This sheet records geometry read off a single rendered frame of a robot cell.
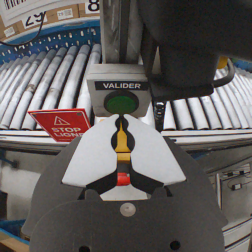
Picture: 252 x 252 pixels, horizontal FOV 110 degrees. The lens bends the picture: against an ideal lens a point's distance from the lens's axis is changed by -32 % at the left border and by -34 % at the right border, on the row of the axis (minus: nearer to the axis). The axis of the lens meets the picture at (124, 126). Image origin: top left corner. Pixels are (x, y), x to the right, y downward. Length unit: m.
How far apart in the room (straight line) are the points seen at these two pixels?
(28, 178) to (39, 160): 0.21
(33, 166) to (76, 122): 1.14
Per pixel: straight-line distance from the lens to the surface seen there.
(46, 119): 0.23
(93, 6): 0.73
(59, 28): 0.74
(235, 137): 0.54
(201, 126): 0.45
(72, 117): 0.21
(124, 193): 1.06
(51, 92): 0.49
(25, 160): 1.41
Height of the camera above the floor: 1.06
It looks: 62 degrees down
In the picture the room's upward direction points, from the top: 5 degrees clockwise
